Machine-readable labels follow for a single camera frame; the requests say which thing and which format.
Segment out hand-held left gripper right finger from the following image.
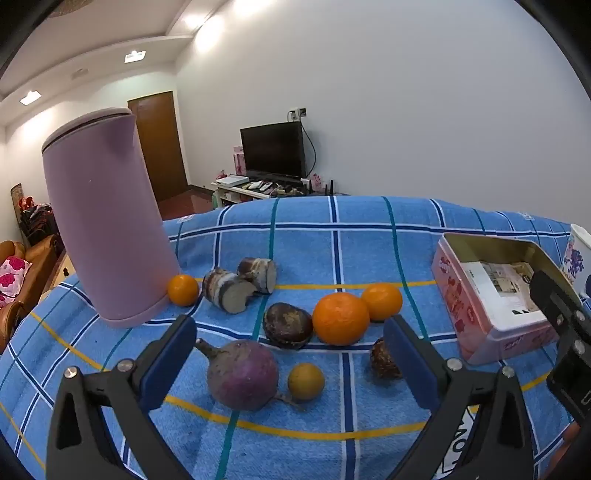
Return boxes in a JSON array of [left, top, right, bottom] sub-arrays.
[[384, 315, 537, 480]]

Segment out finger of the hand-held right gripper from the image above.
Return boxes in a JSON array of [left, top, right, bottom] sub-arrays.
[[529, 270, 591, 418]]

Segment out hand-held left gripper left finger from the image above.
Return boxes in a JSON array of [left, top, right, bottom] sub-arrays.
[[46, 315, 198, 480]]

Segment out small brown taro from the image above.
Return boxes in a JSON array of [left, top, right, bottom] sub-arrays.
[[370, 338, 402, 380]]

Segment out medium orange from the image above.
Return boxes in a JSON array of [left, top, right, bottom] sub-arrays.
[[361, 283, 403, 322]]

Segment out small orange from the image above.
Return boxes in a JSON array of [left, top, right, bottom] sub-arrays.
[[167, 274, 200, 307]]

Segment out purple turnip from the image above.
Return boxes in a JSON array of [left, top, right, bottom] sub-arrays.
[[195, 338, 305, 412]]

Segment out pink tin box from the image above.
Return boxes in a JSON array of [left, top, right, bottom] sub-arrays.
[[431, 232, 583, 365]]

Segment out large orange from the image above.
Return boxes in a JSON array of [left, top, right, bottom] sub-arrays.
[[312, 292, 371, 346]]

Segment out large cut taro piece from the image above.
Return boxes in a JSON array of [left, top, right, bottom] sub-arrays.
[[202, 268, 258, 315]]

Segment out yellow-brown longan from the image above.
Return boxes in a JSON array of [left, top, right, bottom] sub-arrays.
[[287, 363, 325, 401]]

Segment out round dark brown taro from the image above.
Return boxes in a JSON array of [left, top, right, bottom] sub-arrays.
[[262, 302, 314, 350]]

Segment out short cut taro piece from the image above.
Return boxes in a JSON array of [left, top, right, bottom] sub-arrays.
[[237, 257, 278, 295]]

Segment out printed paper sheet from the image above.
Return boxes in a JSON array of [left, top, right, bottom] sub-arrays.
[[463, 261, 548, 330]]

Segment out white cup with blue print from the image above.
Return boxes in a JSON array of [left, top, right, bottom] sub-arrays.
[[560, 224, 591, 296]]

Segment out wooden coffee table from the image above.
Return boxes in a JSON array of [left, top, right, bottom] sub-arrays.
[[46, 251, 77, 296]]

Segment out blue checked blanket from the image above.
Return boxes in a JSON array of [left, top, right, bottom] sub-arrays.
[[0, 195, 591, 480]]

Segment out purple electric kettle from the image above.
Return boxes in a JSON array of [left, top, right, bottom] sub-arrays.
[[41, 107, 182, 328]]

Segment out orange leather sofa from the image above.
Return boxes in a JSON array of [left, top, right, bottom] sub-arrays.
[[0, 234, 61, 352]]

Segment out pink floral pillow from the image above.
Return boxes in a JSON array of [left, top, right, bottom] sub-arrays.
[[0, 257, 32, 305]]

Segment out white television stand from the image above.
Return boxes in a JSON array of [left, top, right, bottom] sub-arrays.
[[211, 178, 334, 205]]

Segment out stack of dark chairs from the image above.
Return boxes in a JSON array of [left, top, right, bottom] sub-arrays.
[[18, 196, 58, 252]]

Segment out row of remote controls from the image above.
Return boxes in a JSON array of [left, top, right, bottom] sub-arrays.
[[242, 180, 303, 195]]

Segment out brown wooden door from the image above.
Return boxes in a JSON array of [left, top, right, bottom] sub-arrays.
[[127, 91, 189, 204]]

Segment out black television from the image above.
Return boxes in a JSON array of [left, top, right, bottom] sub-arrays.
[[240, 121, 308, 180]]

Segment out black television cable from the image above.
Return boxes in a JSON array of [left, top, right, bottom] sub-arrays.
[[300, 117, 319, 178]]

